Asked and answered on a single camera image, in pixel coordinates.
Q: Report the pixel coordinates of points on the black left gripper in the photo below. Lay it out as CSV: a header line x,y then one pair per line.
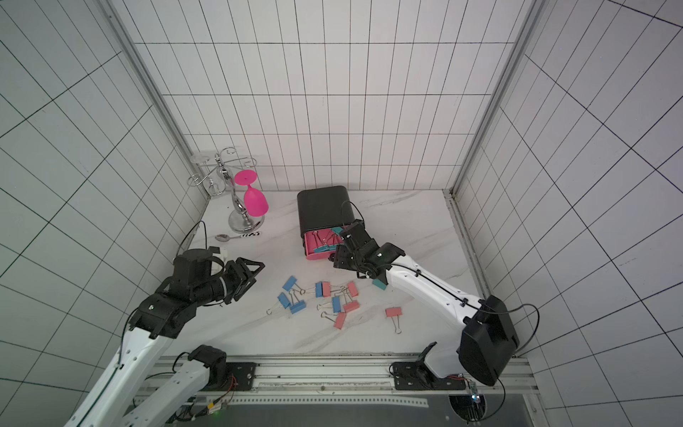
x,y
248,276

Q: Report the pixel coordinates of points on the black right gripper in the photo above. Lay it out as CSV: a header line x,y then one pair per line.
x,y
351,252

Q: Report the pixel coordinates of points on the pink top drawer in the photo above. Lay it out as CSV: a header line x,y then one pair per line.
x,y
333,241

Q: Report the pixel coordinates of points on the pink binder clip bottom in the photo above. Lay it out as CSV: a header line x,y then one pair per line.
x,y
338,320

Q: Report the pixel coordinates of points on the pink binder clip lone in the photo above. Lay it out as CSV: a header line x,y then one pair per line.
x,y
394,314

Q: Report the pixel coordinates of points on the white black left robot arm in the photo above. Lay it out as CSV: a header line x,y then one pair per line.
x,y
148,333

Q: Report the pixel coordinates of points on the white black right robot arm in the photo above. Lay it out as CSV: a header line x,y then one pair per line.
x,y
485,339

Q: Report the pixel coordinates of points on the blue binder clip far left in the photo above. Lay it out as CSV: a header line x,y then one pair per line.
x,y
283,302

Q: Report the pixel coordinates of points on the blue binder clip centre lower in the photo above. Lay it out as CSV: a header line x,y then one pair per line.
x,y
334,304

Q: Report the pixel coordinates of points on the blue binder clip top left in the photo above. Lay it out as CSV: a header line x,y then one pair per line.
x,y
292,286

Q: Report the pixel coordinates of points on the black drawer cabinet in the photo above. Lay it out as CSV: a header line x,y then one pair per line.
x,y
324,208

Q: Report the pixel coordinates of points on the blue binder clip lower left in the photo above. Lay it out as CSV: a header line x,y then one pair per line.
x,y
297,303

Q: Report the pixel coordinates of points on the metal spoon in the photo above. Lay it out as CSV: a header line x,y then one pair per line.
x,y
225,238

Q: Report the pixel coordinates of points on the chrome glass rack stand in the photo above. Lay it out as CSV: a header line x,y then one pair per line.
x,y
240,222

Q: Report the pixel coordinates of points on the magenta plastic wine glass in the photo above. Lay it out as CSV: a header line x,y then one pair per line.
x,y
254,200

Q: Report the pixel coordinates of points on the clear wine glass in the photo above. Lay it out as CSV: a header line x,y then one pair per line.
x,y
208,175

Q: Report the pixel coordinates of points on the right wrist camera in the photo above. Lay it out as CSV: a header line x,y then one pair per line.
x,y
357,239

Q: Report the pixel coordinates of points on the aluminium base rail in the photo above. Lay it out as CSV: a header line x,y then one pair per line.
x,y
385,379

